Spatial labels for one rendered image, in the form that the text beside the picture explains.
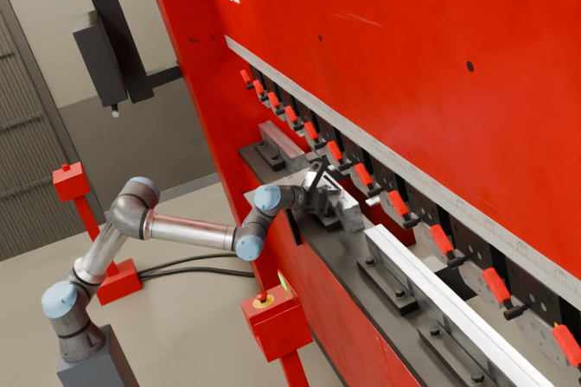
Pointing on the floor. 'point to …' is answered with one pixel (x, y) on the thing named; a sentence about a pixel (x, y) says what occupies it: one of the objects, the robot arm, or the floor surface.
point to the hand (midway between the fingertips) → (338, 190)
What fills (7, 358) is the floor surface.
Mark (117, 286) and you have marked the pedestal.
